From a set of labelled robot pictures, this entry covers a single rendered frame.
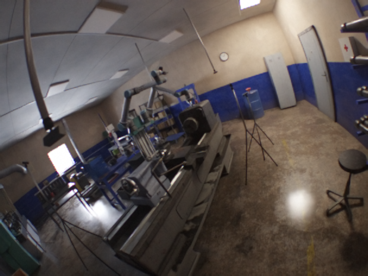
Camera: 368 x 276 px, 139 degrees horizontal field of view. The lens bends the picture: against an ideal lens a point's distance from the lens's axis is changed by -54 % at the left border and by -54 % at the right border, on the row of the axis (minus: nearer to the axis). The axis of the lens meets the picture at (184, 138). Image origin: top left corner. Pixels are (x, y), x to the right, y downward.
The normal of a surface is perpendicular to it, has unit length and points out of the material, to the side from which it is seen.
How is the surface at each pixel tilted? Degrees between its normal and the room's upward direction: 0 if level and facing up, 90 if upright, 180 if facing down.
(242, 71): 90
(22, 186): 90
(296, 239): 0
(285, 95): 90
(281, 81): 90
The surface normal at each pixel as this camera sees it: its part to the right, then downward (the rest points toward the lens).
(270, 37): -0.39, 0.42
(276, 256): -0.40, -0.88
